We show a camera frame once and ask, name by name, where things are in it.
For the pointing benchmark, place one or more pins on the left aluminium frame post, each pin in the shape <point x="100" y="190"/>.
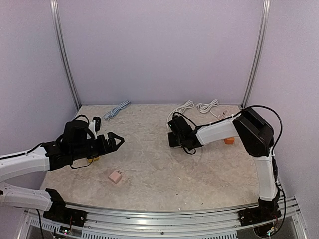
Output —
<point x="63" y="53"/>

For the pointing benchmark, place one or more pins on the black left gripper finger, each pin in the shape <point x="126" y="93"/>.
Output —
<point x="115" y="139"/>
<point x="115" y="146"/>

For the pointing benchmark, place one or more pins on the aluminium frame post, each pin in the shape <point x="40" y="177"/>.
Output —
<point x="257" y="53"/>
<point x="63" y="53"/>

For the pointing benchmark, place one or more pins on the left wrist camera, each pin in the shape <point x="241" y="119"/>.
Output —
<point x="95" y="126"/>

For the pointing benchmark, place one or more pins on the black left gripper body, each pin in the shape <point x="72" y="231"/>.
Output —
<point x="102" y="149"/>

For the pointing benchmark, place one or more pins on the right aluminium frame post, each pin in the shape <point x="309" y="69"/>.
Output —
<point x="257" y="53"/>

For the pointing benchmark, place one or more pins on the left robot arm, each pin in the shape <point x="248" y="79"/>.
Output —
<point x="78" y="141"/>

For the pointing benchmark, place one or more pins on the pink usb charger plug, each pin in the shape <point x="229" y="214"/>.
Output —
<point x="115" y="176"/>

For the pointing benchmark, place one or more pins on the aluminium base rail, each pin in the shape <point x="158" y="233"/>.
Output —
<point x="103" y="223"/>

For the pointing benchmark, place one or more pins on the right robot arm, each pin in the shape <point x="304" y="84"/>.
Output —
<point x="257" y="137"/>

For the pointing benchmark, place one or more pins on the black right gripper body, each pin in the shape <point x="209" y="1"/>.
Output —
<point x="173" y="139"/>

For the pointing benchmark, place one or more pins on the yellow cube socket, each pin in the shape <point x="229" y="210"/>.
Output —
<point x="89" y="161"/>

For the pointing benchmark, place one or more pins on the orange power strip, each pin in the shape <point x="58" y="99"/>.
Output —
<point x="229" y="141"/>

